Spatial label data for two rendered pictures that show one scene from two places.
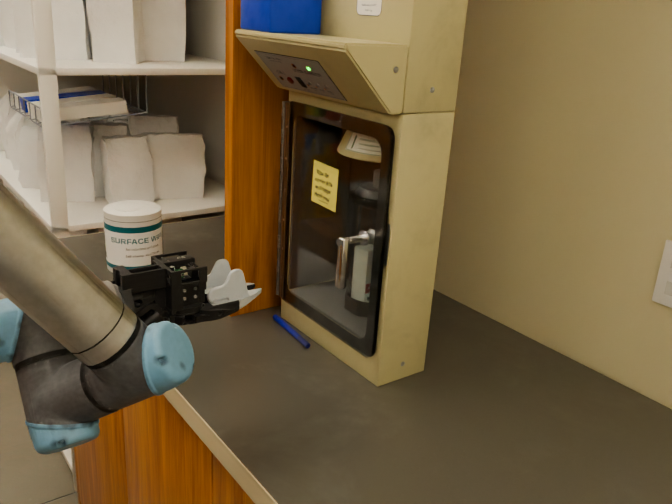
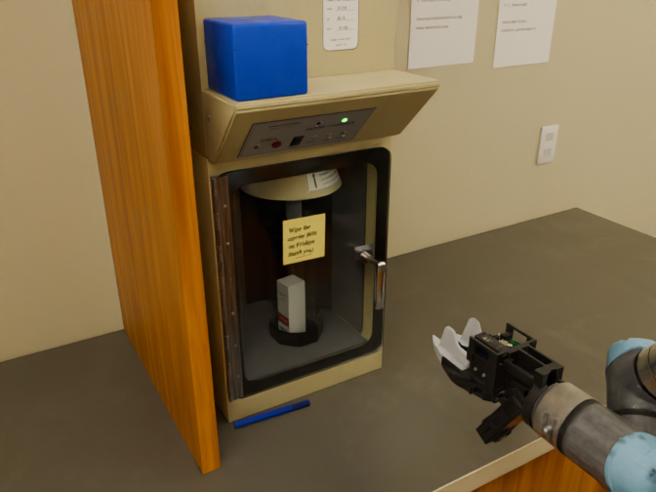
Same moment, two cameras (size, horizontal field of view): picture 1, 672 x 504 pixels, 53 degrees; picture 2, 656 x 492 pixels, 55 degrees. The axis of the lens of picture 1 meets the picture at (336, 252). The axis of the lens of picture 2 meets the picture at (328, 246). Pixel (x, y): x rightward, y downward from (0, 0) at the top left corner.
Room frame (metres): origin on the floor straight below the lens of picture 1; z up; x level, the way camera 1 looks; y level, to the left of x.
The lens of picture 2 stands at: (0.99, 0.94, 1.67)
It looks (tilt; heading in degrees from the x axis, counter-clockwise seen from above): 25 degrees down; 277
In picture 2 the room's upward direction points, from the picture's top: straight up
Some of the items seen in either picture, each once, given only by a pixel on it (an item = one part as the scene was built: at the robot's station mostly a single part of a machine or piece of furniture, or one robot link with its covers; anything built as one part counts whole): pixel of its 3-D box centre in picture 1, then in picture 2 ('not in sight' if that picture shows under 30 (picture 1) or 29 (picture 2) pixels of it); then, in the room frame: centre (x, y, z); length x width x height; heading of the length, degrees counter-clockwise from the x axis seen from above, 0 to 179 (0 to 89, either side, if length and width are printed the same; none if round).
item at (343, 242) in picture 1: (350, 259); (373, 279); (1.03, -0.02, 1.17); 0.05 x 0.03 x 0.10; 127
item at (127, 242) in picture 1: (133, 237); not in sight; (1.49, 0.48, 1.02); 0.13 x 0.13 x 0.15
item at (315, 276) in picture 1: (328, 225); (310, 274); (1.14, 0.02, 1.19); 0.30 x 0.01 x 0.40; 37
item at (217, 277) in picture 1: (223, 277); (449, 344); (0.91, 0.16, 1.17); 0.09 x 0.03 x 0.06; 131
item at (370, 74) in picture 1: (312, 68); (325, 119); (1.11, 0.06, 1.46); 0.32 x 0.12 x 0.10; 37
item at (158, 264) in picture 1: (160, 293); (514, 375); (0.83, 0.24, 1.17); 0.12 x 0.08 x 0.09; 127
